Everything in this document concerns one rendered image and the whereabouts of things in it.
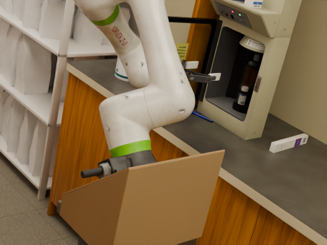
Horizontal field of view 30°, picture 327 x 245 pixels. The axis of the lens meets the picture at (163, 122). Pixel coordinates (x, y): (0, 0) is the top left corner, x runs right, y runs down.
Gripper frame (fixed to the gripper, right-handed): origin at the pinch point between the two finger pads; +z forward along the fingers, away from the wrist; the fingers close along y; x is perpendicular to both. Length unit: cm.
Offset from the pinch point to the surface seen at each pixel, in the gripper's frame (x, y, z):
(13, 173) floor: 122, 135, -3
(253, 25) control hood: -21.6, -6.4, 14.0
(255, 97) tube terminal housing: 7.9, -13.4, 19.4
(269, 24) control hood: -24.8, -14.2, 13.9
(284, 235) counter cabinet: 39, -63, -7
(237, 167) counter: 28.3, -31.9, -4.0
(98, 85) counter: 29, 57, -10
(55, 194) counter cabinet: 105, 81, -6
